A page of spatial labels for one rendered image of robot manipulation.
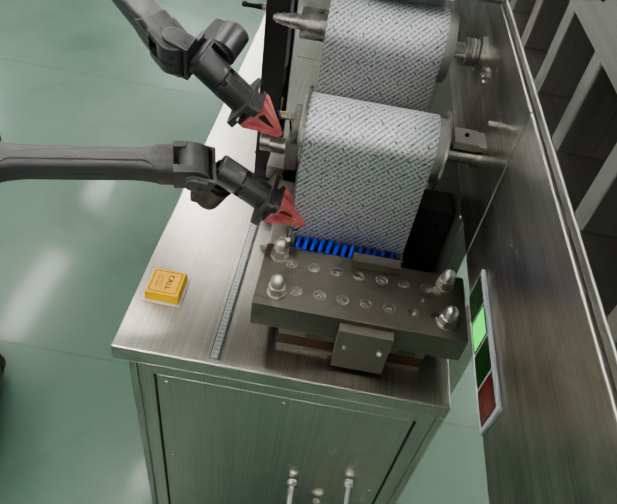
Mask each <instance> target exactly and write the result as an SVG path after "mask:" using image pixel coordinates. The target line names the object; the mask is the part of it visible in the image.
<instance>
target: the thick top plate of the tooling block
mask: <svg viewBox="0 0 617 504"><path fill-rule="evenodd" d="M272 246H274V244H271V243H267V247H266V251H265V254H264V258H263V262H262V266H261V269H260V273H259V277H258V280H257V284H256V288H255V292H254V295H253V299H252V304H251V316H250V323H256V324H261V325H266V326H272V327H277V328H283V329H288V330H294V331H299V332H305V333H310V334H315V335H321V336H326V337H332V338H336V336H337V333H338V329H339V325H340V323H346V324H351V325H357V326H362V327H368V328H373V329H378V330H384V331H389V332H394V341H393V344H392V346H391V348H392V349H397V350H402V351H408V352H413V353H419V354H424V355H430V356H435V357H441V358H446V359H451V360H457V361H459V359H460V357H461V355H462V353H463V352H464V350H465V348H466V346H467V344H468V342H469V341H468V329H467V317H466V306H465V294H464V282H463V278H457V277H456V278H455V280H456V282H455V284H454V289H453V291H452V292H449V293H444V292H441V291H440V290H438V289H437V288H436V286H435V282H436V280H437V279H438V278H439V276H440V275H441V274H435V273H430V272H424V271H419V270H413V269H408V268H402V267H400V271H399V274H398V275H396V274H391V273H385V272H380V271H374V270H369V269H363V268H358V267H352V266H351V262H352V258H348V257H342V256H337V255H331V254H326V253H320V252H315V251H309V250H304V249H298V248H293V247H289V258H288V260H287V261H285V262H276V261H274V260H273V259H272V258H271V252H272ZM275 274H281V275H283V277H284V278H285V284H286V296H285V297H284V298H282V299H279V300H275V299H272V298H270V297H269V296H268V295H267V288H268V284H269V282H270V281H271V278H272V277H273V276H274V275H275ZM448 306H455V307H456V308H457V309H458V312H459V314H458V321H457V323H456V328H455V329H454V330H452V331H445V330H443V329H441V328H440V327H439V326H438V325H437V318H438V317H439V316H440V314H441V313H442V312H443V311H444V310H445V308H446V307H448Z"/></svg>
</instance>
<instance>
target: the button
mask: <svg viewBox="0 0 617 504"><path fill-rule="evenodd" d="M186 282H187V274H186V273H182V272H177V271H172V270H166V269H161V268H155V269H154V271H153V273H152V275H151V277H150V280H149V282H148V284H147V286H146V288H145V291H144V293H145V298H146V299H152V300H157V301H163V302H168V303H174V304H178V303H179V300H180V297H181V295H182V292H183V290H184V287H185V285H186Z"/></svg>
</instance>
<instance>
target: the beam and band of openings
mask: <svg viewBox="0 0 617 504"><path fill-rule="evenodd" d="M503 2H504V5H505V9H506V12H507V16H508V19H509V23H510V26H511V29H512V33H513V36H514V40H515V43H516V47H517V50H518V53H519V57H520V60H521V64H522V67H523V71H524V74H525V77H526V81H527V84H528V88H529V91H530V95H531V98H532V101H533V105H534V108H535V112H536V115H537V119H538V122H539V125H540V129H541V132H542V136H543V139H544V143H545V146H546V150H547V153H548V156H549V160H550V163H551V167H552V170H553V174H554V177H555V180H556V184H557V187H558V191H559V194H560V198H561V201H562V204H563V208H564V211H565V215H566V218H567V222H568V225H569V228H570V232H571V235H572V239H573V242H574V246H575V249H576V252H577V256H578V259H579V263H580V266H581V270H582V273H583V277H584V280H585V283H586V287H587V290H588V294H589V297H590V301H591V304H592V307H593V311H594V314H595V318H596V321H597V325H598V328H599V331H600V335H601V338H602V342H603V345H604V349H605V352H606V355H607V359H608V362H609V366H610V369H611V373H612V376H613V379H614V383H615V386H616V390H617V0H605V1H603V2H602V1H601V0H503Z"/></svg>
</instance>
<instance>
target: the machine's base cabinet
mask: <svg viewBox="0 0 617 504"><path fill-rule="evenodd" d="M128 362H129V368H130V374H131V380H132V385H133V391H134V397H135V403H136V409H137V415H138V421H139V427H140V433H141V439H142V445H143V451H144V457H145V463H146V469H147V475H148V480H149V486H150V492H151V498H152V504H285V503H286V497H287V490H288V488H287V487H286V481H287V480H288V479H295V480H297V481H298V488H297V489H295V491H294V498H293V504H312V499H313V498H318V499H320V504H344V500H345V493H346V487H345V486H344V480H345V479H353V480H354V487H353V488H351V491H350V498H349V504H395V503H396V502H397V500H398V498H399V496H400V495H401V493H402V491H403V490H404V488H405V486H406V484H407V483H408V481H409V479H410V477H411V476H412V474H413V472H414V471H415V469H416V467H417V465H418V464H419V462H420V460H421V459H422V457H423V455H424V453H425V452H426V450H427V448H428V447H429V445H430V443H431V441H432V440H433V438H434V436H435V434H436V433H437V431H438V429H439V428H440V426H441V424H442V422H443V421H444V419H445V418H441V417H435V416H430V415H424V414H419V413H413V412H408V411H403V410H397V409H392V408H386V407H381V406H376V405H370V404H365V403H359V402H354V401H348V400H343V399H338V398H332V397H327V396H321V395H316V394H311V393H305V392H300V391H294V390H289V389H283V388H278V387H273V386H267V385H262V384H256V383H251V382H246V381H240V380H235V379H229V378H224V377H218V376H213V375H208V374H202V373H197V372H191V371H186V370H181V369H175V368H170V367H164V366H159V365H153V364H148V363H143V362H137V361H132V360H128Z"/></svg>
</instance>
